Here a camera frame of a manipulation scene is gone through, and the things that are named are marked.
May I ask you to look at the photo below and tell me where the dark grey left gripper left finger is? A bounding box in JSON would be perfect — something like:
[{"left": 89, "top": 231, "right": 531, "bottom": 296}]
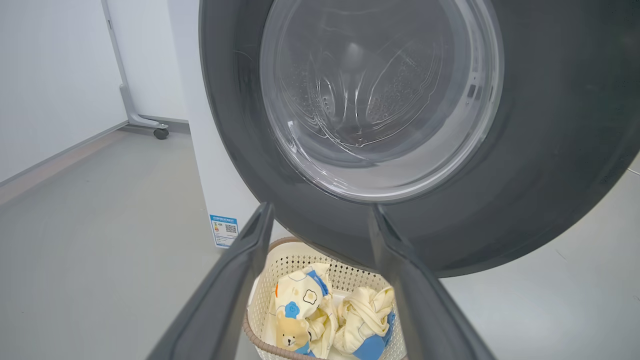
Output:
[{"left": 146, "top": 202, "right": 275, "bottom": 360}]

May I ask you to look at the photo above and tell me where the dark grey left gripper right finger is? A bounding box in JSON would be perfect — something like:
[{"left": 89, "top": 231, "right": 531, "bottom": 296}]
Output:
[{"left": 369, "top": 204, "right": 497, "bottom": 360}]

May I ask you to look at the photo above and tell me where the cream twisted garment blue trim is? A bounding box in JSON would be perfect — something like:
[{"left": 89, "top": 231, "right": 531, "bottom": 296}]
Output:
[{"left": 332, "top": 286, "right": 397, "bottom": 360}]

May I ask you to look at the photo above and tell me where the cream garment with bear print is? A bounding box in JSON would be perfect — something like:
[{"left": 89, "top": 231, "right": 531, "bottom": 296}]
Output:
[{"left": 262, "top": 263, "right": 341, "bottom": 360}]

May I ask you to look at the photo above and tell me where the dark grey glass washing machine door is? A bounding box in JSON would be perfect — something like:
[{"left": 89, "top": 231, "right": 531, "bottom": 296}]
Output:
[{"left": 198, "top": 0, "right": 640, "bottom": 279}]

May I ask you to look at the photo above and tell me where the cream perforated laundry basket brown rim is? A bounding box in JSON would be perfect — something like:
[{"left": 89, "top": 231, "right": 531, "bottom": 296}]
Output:
[{"left": 242, "top": 236, "right": 408, "bottom": 360}]

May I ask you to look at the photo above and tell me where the white washing machine body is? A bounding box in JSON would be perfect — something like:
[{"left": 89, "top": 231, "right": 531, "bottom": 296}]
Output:
[{"left": 166, "top": 0, "right": 293, "bottom": 251}]

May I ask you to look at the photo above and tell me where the blue white energy label sticker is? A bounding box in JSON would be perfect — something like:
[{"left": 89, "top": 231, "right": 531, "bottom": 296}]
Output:
[{"left": 209, "top": 214, "right": 240, "bottom": 249}]

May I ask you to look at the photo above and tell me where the grey partition stand with caster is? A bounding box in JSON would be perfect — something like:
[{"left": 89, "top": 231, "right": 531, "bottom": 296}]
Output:
[{"left": 101, "top": 0, "right": 171, "bottom": 140}]

